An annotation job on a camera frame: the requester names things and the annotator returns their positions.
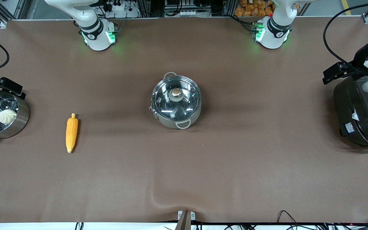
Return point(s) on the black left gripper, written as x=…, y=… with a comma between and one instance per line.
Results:
x=357, y=63

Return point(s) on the yellow corn cob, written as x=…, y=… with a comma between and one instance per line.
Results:
x=72, y=132

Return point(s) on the glass pot lid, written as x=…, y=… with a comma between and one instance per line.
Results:
x=176, y=102

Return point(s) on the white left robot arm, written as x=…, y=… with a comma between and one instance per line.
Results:
x=272, y=35

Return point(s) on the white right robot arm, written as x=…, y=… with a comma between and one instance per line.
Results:
x=96, y=35

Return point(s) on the shiny steel steamer pot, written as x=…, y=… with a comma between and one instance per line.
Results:
x=21, y=123

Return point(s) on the grey steel cooking pot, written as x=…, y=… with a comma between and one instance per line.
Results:
x=171, y=124

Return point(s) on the white steamed bun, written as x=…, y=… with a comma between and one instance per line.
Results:
x=7, y=116

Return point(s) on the black rice cooker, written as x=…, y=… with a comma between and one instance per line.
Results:
x=363, y=115

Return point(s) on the bag of orange bread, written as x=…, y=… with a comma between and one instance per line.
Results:
x=254, y=8

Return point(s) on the white power strip with plugs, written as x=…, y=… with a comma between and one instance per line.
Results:
x=117, y=6

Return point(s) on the white empty power strip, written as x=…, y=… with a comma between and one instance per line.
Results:
x=189, y=13

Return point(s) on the table cover cloth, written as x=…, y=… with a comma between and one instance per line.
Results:
x=184, y=179

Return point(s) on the metal table clamp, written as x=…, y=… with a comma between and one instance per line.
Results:
x=185, y=218

